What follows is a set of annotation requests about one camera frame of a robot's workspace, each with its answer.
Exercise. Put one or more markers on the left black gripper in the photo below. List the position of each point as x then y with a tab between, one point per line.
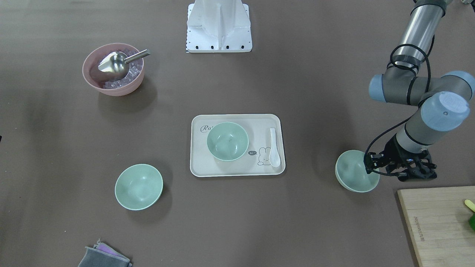
389	151

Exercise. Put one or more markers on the green bowl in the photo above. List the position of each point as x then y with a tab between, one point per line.
138	187
227	141
351	172

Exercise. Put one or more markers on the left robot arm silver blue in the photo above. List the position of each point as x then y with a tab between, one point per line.
442	103

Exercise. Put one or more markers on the bamboo cutting board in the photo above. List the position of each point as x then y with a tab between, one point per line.
437	220

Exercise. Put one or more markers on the yellow plastic knife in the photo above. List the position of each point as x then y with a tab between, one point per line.
470	204

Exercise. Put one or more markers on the green lime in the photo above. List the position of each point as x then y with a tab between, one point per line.
471	222

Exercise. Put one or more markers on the white ceramic spoon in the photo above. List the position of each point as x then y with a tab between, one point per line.
274	157

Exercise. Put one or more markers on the beige rabbit serving tray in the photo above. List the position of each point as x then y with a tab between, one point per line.
254	162

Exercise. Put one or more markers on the green bowl on tray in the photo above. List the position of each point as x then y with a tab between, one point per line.
227	141

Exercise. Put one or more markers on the metal ice scoop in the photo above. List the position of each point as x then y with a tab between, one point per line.
116	65

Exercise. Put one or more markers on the pink bowl with ice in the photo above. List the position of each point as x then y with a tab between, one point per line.
120	87

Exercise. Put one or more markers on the grey purple folded cloth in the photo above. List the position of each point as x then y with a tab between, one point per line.
103	255

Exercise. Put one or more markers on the white camera pole base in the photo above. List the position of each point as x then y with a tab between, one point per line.
218	26

